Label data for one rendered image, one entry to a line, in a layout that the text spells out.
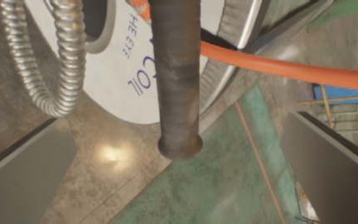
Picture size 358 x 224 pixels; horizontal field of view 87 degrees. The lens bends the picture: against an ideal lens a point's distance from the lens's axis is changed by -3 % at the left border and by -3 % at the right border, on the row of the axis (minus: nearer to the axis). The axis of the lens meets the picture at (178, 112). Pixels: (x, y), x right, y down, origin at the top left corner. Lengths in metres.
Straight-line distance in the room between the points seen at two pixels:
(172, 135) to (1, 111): 1.25
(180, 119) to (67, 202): 1.32
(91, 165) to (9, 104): 0.57
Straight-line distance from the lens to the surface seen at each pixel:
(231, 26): 0.32
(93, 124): 1.40
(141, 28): 0.47
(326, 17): 5.00
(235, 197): 2.41
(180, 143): 0.16
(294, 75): 0.18
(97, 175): 1.44
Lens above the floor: 1.35
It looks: 52 degrees down
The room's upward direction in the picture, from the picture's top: 84 degrees clockwise
